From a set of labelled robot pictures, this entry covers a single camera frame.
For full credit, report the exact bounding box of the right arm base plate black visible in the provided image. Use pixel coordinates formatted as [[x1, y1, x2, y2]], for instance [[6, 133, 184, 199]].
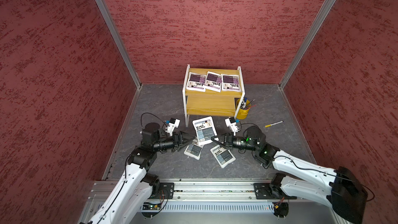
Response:
[[254, 183, 297, 200]]

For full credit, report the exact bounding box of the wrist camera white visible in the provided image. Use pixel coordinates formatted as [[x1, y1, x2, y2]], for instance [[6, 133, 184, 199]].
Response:
[[166, 118, 180, 136], [225, 117, 240, 136]]

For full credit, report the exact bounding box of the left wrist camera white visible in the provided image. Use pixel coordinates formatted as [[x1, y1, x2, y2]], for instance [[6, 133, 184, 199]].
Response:
[[166, 118, 180, 136]]

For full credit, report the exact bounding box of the yellow pen cup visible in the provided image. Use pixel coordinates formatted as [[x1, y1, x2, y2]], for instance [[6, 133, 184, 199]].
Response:
[[236, 97, 255, 120]]

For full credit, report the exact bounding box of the left corner aluminium post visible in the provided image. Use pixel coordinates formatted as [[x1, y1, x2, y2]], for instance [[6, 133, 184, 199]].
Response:
[[95, 0, 142, 90]]

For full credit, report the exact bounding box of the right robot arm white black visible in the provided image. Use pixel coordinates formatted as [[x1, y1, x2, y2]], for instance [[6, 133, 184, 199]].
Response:
[[211, 125, 368, 224]]

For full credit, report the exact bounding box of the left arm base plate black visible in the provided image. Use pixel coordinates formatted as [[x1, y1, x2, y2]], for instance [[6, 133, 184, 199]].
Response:
[[149, 183, 175, 200]]

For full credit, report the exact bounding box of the corner aluminium post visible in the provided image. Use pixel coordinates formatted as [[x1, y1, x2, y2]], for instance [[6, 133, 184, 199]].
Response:
[[279, 0, 336, 89], [95, 0, 142, 90]]

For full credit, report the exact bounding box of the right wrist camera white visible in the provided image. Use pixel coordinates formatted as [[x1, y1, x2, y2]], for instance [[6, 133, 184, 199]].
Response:
[[225, 117, 240, 136]]

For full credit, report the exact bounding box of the yellow handled marker pen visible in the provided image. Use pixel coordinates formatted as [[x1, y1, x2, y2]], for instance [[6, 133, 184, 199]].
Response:
[[264, 120, 284, 128]]

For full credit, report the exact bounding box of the wooden two-tier shelf white frame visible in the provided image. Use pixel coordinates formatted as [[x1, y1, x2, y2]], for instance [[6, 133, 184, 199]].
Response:
[[182, 65, 246, 127]]

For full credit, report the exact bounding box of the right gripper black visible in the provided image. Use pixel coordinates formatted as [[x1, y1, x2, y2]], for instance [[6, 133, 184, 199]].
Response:
[[211, 132, 259, 151]]

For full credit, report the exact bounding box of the grey-blue coffee bag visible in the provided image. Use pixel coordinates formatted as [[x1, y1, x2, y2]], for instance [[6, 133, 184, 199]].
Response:
[[184, 139, 203, 160], [192, 117, 217, 146], [210, 145, 236, 168]]

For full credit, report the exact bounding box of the right corner aluminium post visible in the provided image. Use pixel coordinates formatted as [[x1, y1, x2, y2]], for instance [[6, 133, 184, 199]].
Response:
[[279, 0, 336, 89]]

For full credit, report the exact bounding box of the purple coffee bag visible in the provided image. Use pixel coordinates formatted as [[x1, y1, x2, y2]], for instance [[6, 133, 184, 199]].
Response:
[[186, 72, 206, 92], [221, 74, 241, 92], [204, 72, 222, 92]]

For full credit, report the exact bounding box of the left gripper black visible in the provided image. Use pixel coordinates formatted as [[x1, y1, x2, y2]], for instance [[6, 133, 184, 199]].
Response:
[[153, 131, 195, 151]]

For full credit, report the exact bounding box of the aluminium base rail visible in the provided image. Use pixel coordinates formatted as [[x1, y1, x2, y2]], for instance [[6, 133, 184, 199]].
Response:
[[90, 178, 340, 201]]

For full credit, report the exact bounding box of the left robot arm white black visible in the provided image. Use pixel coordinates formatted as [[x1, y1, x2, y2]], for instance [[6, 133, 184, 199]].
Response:
[[88, 122, 196, 224]]

